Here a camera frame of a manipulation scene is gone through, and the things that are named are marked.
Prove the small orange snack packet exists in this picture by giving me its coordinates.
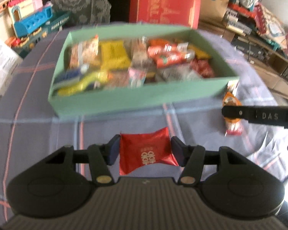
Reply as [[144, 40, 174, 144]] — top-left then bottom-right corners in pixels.
[[222, 92, 242, 136]]

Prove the Thomas toy train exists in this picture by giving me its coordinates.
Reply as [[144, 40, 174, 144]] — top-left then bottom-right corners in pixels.
[[228, 0, 255, 17]]

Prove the red Global gift box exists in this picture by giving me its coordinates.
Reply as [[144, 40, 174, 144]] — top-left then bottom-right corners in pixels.
[[129, 0, 201, 29]]

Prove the orange red long packet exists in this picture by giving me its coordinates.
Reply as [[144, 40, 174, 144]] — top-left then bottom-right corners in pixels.
[[147, 43, 195, 69]]

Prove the grey white candy wrapper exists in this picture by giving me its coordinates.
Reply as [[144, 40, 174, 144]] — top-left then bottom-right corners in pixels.
[[158, 64, 201, 82]]

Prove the Home Kitchen toy set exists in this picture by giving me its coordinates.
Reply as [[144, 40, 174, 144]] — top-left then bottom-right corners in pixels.
[[5, 5, 71, 58]]

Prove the plaid blue-grey bedspread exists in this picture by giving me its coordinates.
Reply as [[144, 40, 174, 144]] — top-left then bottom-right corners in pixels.
[[0, 21, 288, 225]]

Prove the blue silver wafer packet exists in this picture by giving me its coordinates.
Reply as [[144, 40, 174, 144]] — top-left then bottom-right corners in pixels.
[[53, 64, 89, 89]]

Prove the peanut snack clear packet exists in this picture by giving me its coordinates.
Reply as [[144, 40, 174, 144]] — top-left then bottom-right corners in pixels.
[[68, 35, 100, 69]]

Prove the mint green cardboard tray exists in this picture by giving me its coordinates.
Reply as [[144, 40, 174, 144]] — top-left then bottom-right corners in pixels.
[[48, 24, 239, 117]]

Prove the yellow cartoon chips packet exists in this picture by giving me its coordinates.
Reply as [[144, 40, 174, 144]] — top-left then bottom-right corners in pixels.
[[56, 71, 111, 97]]

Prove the pink vitamin C sachet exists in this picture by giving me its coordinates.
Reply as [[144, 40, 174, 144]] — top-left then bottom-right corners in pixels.
[[128, 67, 147, 88]]

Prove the pink white toy house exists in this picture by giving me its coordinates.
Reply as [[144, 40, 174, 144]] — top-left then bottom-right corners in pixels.
[[7, 0, 44, 29]]

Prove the clear bread stick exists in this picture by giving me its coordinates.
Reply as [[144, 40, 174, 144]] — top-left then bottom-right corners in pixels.
[[131, 36, 149, 68]]

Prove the yellow snack packet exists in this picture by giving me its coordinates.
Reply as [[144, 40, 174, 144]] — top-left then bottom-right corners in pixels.
[[99, 40, 131, 71]]

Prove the grey lace cushion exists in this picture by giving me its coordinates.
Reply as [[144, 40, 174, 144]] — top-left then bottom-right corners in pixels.
[[51, 0, 111, 26]]

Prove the yellow mango dried fruit packet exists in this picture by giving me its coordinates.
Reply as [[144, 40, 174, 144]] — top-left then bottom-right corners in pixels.
[[188, 43, 212, 59]]

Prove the black audio device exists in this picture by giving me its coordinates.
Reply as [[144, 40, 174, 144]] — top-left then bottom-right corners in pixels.
[[231, 35, 267, 59]]

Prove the dark red gold packet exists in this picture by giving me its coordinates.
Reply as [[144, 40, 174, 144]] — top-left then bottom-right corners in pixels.
[[103, 71, 129, 89]]

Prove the wooden low cabinet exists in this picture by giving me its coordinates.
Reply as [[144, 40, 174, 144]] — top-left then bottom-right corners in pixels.
[[199, 21, 288, 100]]

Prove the red rainbow candy packet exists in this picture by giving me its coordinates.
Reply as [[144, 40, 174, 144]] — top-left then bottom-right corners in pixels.
[[190, 59, 215, 78]]

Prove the small red square packet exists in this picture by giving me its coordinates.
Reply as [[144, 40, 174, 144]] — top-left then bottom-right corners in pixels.
[[120, 127, 178, 176]]

